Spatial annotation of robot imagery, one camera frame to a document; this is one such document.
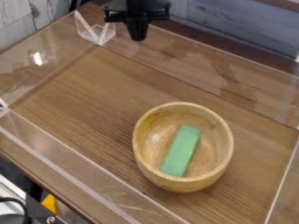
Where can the green rectangular block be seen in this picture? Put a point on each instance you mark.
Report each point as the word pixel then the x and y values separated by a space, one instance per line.
pixel 179 154

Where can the clear acrylic corner bracket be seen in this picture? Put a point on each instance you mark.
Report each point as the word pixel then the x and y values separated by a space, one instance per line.
pixel 97 34

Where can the brown wooden bowl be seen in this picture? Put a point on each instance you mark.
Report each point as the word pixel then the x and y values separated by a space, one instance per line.
pixel 155 131

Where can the yellow sticker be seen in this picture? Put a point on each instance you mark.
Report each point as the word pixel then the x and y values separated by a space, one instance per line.
pixel 49 203

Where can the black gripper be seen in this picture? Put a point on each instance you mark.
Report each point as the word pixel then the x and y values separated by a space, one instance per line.
pixel 120 10

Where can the clear acrylic side bracket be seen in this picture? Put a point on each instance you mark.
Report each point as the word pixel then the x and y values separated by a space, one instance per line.
pixel 3 108

